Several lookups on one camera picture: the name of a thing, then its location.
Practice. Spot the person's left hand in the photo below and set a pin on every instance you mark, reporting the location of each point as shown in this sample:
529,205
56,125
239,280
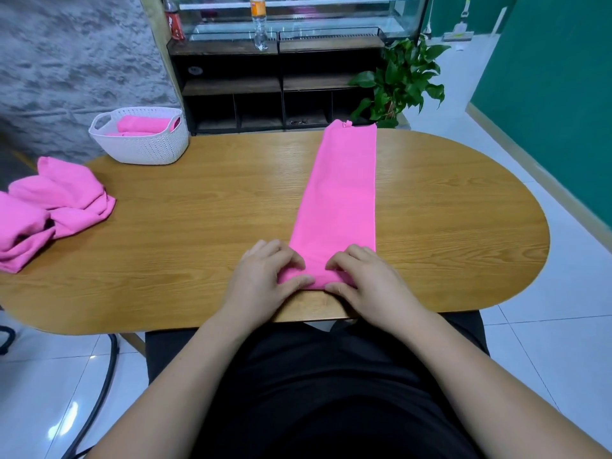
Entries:
256,287

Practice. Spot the person's right hand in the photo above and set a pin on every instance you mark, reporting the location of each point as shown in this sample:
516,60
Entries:
378,291

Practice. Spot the pink towel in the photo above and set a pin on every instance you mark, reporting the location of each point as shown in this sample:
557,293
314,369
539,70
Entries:
129,134
339,196
145,124

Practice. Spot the white woven plastic basket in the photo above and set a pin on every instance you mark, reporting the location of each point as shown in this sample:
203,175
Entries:
143,148

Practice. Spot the pile of pink cloths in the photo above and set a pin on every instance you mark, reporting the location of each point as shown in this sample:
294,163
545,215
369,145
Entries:
48,215

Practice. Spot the person's left forearm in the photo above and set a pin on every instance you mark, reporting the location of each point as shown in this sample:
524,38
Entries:
167,401

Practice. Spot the person's right forearm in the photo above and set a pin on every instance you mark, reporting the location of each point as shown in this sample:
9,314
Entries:
497,396

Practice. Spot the wooden table leg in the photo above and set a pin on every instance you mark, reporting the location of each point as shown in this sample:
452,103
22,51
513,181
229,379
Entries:
134,342

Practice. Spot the dark wooden shelf cabinet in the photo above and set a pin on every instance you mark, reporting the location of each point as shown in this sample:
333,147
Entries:
229,86

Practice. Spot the green potted plant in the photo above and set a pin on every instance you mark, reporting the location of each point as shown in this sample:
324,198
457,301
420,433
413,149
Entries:
402,81

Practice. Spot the clear bottle with orange label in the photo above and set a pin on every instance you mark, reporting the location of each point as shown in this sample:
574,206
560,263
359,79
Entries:
259,22

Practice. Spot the white mop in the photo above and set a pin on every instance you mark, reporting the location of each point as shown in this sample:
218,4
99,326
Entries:
458,35

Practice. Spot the red label cola bottle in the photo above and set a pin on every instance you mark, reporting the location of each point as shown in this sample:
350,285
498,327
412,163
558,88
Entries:
175,24

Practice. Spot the glass display case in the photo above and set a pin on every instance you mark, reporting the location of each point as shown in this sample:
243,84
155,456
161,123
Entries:
306,14

